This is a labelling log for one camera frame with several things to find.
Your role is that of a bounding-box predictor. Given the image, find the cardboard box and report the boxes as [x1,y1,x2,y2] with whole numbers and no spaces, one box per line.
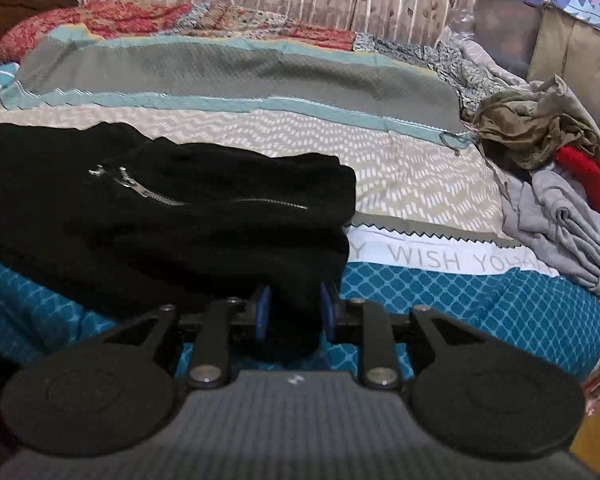
[528,6,600,127]

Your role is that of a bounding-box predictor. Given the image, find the patterned bedsheet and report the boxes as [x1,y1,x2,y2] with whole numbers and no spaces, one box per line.
[0,26,600,379]

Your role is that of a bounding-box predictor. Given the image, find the grey garment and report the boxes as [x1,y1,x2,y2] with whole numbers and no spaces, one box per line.
[488,162,600,297]

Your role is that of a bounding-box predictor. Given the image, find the red garment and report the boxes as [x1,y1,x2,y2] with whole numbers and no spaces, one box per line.
[555,145,600,214]

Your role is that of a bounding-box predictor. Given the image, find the black white patterned cloth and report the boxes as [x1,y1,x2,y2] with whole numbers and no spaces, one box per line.
[353,29,527,120]

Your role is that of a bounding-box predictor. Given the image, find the black pants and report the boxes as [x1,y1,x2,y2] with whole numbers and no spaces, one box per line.
[0,122,356,362]

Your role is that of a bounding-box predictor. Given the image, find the olive green garment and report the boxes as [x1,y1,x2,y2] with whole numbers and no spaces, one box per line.
[474,75,600,170]

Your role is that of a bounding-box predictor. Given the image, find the dark storage bin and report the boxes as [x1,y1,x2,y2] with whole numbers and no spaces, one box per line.
[474,0,541,78]

